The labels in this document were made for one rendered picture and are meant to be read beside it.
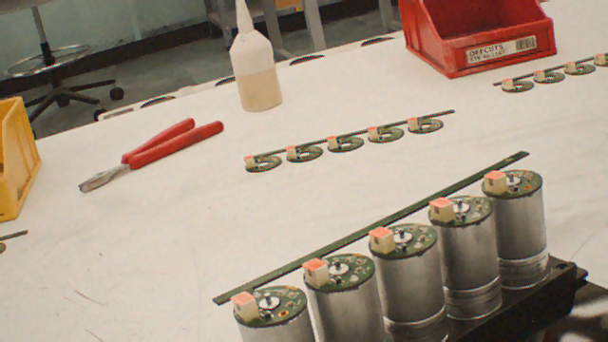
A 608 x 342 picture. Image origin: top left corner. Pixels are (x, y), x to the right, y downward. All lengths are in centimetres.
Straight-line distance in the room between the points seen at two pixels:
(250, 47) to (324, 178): 18
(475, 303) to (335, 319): 6
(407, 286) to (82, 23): 449
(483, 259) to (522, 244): 2
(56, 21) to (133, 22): 42
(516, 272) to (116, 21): 448
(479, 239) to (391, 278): 4
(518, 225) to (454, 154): 21
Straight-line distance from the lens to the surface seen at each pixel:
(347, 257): 31
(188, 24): 483
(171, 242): 51
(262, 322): 28
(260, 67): 70
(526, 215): 34
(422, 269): 31
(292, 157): 59
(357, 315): 30
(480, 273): 33
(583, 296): 37
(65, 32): 477
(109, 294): 47
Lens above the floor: 95
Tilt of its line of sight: 22 degrees down
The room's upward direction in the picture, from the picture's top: 12 degrees counter-clockwise
